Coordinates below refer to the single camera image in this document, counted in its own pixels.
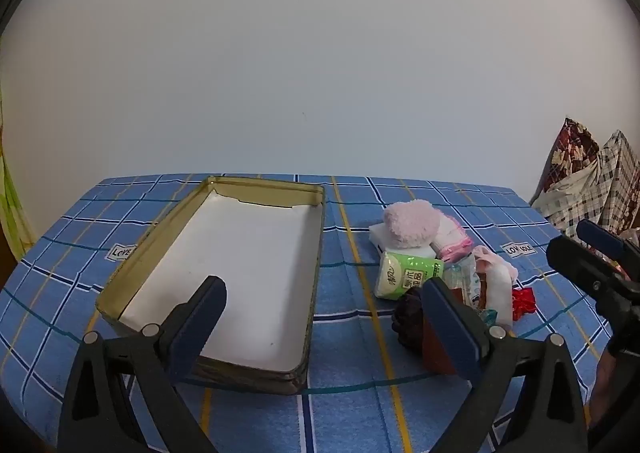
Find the red fabric ornament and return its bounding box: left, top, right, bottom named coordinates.
left=511, top=287, right=537, bottom=319

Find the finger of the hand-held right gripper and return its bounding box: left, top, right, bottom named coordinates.
left=576, top=219, right=640, bottom=284
left=546, top=235, right=628, bottom=316

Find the pink fluffy towel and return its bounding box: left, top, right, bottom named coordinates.
left=383, top=200, right=441, bottom=250

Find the cotton swab pack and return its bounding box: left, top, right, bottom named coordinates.
left=442, top=253, right=483, bottom=309

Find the dark purple scrunchie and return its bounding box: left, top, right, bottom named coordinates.
left=391, top=293, right=426, bottom=349

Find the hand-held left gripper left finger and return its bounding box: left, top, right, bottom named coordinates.
left=56, top=275, right=227, bottom=453

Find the white sponge with black layer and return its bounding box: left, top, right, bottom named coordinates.
left=368, top=226, right=437, bottom=264

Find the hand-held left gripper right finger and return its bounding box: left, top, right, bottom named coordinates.
left=421, top=276, right=590, bottom=453

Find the green tissue pack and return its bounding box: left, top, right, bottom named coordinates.
left=374, top=251, right=445, bottom=299

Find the gold metal tin box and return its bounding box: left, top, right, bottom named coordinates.
left=95, top=176, right=326, bottom=396

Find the blue plaid tablecloth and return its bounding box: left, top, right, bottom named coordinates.
left=0, top=174, right=640, bottom=453

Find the person's right hand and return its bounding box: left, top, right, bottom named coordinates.
left=589, top=347, right=621, bottom=429

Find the plaid cloth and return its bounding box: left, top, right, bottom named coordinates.
left=532, top=130, right=640, bottom=246

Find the red floral cloth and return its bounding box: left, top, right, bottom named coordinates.
left=530, top=117, right=601, bottom=206

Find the green floral curtain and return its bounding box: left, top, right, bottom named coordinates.
left=0, top=36, right=36, bottom=264

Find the white cloth with pink edging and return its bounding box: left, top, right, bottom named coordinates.
left=430, top=214, right=473, bottom=261

